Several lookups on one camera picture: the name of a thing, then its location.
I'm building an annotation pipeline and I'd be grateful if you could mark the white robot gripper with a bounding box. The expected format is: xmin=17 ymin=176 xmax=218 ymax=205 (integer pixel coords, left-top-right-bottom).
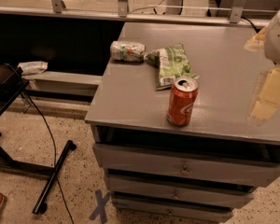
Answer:
xmin=244 ymin=10 xmax=280 ymax=121

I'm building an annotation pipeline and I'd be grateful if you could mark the red coke can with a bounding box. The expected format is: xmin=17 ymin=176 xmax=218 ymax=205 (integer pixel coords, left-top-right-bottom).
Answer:
xmin=167 ymin=77 xmax=198 ymax=126

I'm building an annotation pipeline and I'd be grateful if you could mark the white green soda can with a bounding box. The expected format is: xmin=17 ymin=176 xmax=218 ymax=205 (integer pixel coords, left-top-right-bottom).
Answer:
xmin=110 ymin=41 xmax=146 ymax=63

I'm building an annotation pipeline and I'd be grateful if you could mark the green chip bag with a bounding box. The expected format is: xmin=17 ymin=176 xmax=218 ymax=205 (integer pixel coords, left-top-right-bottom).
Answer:
xmin=145 ymin=44 xmax=198 ymax=91

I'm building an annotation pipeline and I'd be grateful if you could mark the grey drawer cabinet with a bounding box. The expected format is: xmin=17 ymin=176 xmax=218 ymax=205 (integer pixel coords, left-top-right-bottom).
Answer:
xmin=86 ymin=23 xmax=280 ymax=212

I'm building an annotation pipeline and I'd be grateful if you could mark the top grey drawer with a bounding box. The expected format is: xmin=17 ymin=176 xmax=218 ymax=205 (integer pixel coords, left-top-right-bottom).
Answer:
xmin=93 ymin=144 xmax=280 ymax=187

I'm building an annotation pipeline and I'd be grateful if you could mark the grey drawer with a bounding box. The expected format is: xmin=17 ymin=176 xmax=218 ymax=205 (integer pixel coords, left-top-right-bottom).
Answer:
xmin=112 ymin=195 xmax=232 ymax=222
xmin=105 ymin=175 xmax=253 ymax=208
xmin=93 ymin=144 xmax=280 ymax=187

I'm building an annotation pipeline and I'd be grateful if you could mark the bottom grey drawer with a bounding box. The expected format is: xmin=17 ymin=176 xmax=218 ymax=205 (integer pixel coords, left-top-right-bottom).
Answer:
xmin=112 ymin=195 xmax=232 ymax=222

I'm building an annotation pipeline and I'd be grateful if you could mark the middle grey drawer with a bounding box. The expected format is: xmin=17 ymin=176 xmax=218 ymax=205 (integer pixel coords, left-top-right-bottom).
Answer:
xmin=105 ymin=175 xmax=253 ymax=208

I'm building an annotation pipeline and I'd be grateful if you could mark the metal railing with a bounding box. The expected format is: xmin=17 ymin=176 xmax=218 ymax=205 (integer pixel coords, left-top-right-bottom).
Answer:
xmin=0 ymin=0 xmax=280 ymax=26

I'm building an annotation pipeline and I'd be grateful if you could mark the white plastic packet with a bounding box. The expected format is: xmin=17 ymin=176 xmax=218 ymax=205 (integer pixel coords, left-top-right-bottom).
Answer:
xmin=19 ymin=61 xmax=48 ymax=76

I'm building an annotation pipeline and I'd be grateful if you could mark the black metal stand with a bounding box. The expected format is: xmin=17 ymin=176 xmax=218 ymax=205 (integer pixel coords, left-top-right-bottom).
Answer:
xmin=0 ymin=64 xmax=77 ymax=215

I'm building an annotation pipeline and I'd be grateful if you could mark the black cable on floor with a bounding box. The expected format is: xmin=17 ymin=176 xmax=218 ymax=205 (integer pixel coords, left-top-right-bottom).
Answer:
xmin=8 ymin=64 xmax=75 ymax=224

